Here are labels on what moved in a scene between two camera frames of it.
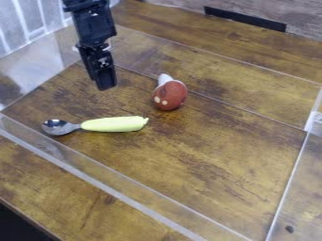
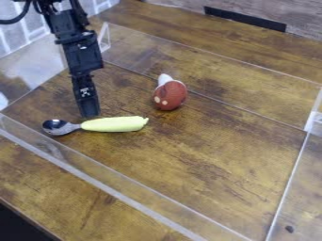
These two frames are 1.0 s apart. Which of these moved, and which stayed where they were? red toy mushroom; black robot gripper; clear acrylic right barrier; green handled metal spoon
Moved: black robot gripper
Stayed: green handled metal spoon; clear acrylic right barrier; red toy mushroom
